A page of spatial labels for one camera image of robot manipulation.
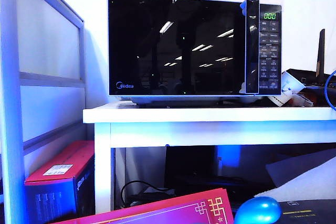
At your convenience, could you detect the black Midea microwave oven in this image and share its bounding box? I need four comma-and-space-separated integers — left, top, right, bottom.
107, 0, 260, 97

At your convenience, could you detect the black white microwave oven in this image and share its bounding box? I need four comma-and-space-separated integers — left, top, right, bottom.
107, 0, 282, 108

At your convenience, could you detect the white table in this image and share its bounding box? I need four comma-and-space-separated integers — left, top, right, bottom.
82, 102, 336, 215

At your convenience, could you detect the pink gift box gold pattern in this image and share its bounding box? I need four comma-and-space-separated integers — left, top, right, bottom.
51, 187, 235, 224

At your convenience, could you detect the white paper cup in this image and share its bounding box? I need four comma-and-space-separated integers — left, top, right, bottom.
267, 71, 307, 108

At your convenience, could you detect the frosted office partition panel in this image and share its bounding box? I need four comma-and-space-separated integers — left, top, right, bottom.
0, 0, 87, 224

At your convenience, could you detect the small white red box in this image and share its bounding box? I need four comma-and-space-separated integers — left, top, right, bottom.
292, 92, 317, 108

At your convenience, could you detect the glossy blue egg-shaped object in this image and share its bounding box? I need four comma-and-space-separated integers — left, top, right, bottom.
233, 196, 282, 224

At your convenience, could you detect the red and black cardboard box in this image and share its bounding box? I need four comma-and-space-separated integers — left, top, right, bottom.
24, 140, 96, 220

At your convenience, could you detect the dark red box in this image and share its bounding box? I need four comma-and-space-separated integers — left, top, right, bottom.
296, 87, 336, 108

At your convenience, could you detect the black router with antenna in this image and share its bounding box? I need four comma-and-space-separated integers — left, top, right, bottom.
285, 28, 336, 95

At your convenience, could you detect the white foam sheet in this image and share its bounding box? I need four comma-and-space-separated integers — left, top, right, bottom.
254, 148, 336, 200

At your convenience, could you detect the black box gold print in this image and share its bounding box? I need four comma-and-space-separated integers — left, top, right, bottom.
278, 199, 336, 224

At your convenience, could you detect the black cable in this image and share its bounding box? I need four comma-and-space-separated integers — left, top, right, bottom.
120, 180, 176, 208

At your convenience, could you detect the blue cable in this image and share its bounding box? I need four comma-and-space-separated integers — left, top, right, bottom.
323, 68, 336, 111

